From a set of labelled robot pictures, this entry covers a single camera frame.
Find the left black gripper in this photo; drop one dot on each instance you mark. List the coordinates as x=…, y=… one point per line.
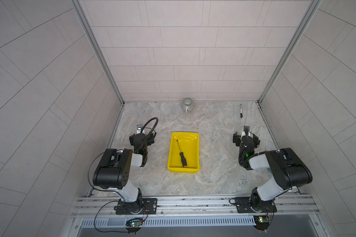
x=149, y=139

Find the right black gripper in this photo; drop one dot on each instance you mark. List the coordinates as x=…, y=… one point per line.
x=237, y=138

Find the orange black handled screwdriver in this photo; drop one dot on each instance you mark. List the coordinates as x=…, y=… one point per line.
x=183, y=159

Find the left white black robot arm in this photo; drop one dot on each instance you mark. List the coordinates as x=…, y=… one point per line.
x=113, y=172

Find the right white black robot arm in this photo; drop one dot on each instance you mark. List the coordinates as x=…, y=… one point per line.
x=287, y=169

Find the yellow plastic bin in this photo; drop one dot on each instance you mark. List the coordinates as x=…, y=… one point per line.
x=189, y=143

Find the ribbed grey ceramic cup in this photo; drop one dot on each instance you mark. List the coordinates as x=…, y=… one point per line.
x=187, y=105

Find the right circuit board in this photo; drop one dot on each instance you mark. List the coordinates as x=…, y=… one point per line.
x=262, y=223

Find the left green circuit board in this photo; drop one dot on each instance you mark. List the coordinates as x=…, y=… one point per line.
x=134, y=225

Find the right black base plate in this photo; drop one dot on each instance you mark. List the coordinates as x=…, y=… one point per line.
x=243, y=205

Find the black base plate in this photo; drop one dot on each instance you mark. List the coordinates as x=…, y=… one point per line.
x=243, y=205
x=140, y=206

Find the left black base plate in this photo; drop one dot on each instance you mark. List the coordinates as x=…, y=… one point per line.
x=140, y=206

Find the aluminium mounting rail frame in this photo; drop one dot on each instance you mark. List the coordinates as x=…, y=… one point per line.
x=295, y=213

